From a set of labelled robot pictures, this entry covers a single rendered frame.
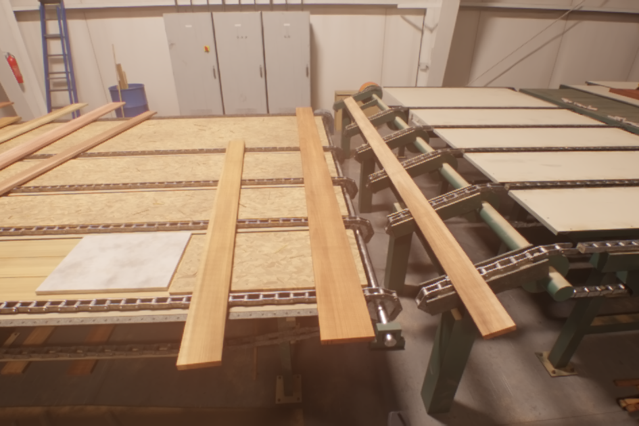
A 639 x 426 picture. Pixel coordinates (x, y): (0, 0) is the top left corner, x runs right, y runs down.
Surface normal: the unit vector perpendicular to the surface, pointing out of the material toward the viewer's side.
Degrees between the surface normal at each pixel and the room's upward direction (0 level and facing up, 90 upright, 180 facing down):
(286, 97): 90
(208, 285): 0
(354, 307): 0
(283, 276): 0
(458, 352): 90
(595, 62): 87
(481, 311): 22
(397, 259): 90
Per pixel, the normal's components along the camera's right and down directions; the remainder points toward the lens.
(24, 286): 0.00, -0.87
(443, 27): 0.07, 0.62
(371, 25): 0.07, 0.44
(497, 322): -0.37, -0.79
